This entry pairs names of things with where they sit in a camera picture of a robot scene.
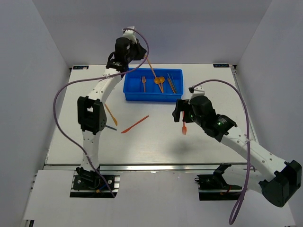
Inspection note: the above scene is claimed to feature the orange fork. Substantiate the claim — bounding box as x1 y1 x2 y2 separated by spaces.
144 54 157 79
142 76 146 92

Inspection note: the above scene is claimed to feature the red-orange fork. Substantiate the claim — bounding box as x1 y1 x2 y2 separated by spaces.
182 111 187 135

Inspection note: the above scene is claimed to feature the orange spoon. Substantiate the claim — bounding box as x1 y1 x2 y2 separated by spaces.
154 77 163 93
159 77 165 93

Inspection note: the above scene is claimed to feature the red-orange plastic knife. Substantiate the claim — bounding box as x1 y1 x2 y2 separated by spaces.
121 115 149 134

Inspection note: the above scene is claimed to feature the orange plastic knife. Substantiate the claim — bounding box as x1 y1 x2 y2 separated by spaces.
105 104 118 126

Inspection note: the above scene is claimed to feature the blue chopstick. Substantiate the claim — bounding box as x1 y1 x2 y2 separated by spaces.
105 125 117 131

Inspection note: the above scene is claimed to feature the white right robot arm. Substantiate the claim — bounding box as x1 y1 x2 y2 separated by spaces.
172 95 302 207

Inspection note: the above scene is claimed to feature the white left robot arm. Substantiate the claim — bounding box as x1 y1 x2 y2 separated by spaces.
77 37 147 172

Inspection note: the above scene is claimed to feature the blue divided plastic bin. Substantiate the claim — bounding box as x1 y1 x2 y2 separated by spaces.
123 68 184 102

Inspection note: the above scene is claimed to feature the right table label sticker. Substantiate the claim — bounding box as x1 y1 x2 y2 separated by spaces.
213 63 230 68

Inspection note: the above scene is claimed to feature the table label sticker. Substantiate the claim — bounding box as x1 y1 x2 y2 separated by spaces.
72 65 89 70
213 63 230 68

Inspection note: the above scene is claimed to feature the left table label sticker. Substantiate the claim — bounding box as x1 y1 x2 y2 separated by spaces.
72 65 89 70

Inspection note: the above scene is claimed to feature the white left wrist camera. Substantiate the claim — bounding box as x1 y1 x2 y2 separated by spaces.
123 26 137 44

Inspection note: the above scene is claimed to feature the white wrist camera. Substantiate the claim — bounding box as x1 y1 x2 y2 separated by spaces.
123 26 137 44
188 85 205 98

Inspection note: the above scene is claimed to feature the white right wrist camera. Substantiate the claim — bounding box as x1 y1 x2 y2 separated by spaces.
188 85 205 98

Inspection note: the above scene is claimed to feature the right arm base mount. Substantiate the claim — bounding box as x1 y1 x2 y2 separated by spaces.
194 163 242 201

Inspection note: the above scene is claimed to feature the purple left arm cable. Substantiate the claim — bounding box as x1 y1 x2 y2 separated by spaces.
53 27 150 198

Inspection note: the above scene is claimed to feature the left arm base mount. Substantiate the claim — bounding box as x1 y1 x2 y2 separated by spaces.
70 167 119 199

